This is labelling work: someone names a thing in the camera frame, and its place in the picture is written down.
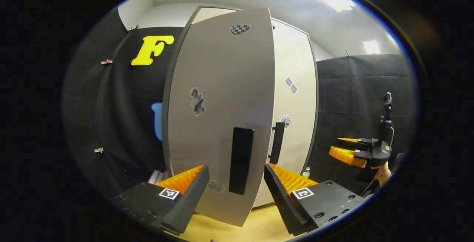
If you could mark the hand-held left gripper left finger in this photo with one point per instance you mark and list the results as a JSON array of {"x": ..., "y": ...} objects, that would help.
[{"x": 190, "y": 201}]

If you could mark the red cloth clip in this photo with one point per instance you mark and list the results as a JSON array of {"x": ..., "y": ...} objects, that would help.
[{"x": 106, "y": 61}]

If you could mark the white metal bars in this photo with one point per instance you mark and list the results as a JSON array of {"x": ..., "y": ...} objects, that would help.
[{"x": 155, "y": 177}]

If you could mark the clear plastic bottle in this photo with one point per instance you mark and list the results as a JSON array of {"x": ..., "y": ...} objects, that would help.
[{"x": 306, "y": 173}]

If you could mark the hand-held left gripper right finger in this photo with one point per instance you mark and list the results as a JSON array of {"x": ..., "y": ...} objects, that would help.
[{"x": 281, "y": 201}]

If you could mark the white cloth clip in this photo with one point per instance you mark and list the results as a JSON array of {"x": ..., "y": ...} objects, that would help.
[{"x": 99, "y": 150}]

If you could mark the white and grey shoe cabinet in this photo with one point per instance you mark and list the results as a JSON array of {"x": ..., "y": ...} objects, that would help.
[{"x": 211, "y": 14}]

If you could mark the white shoe cabinet door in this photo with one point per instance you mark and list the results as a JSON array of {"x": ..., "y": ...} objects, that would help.
[
  {"x": 222, "y": 86},
  {"x": 296, "y": 123}
]

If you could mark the black backdrop cloth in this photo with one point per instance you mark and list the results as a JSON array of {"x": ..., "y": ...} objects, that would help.
[
  {"x": 351, "y": 94},
  {"x": 122, "y": 116}
]

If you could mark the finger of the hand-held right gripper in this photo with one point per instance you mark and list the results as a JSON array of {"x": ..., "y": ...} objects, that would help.
[
  {"x": 346, "y": 155},
  {"x": 364, "y": 141}
]

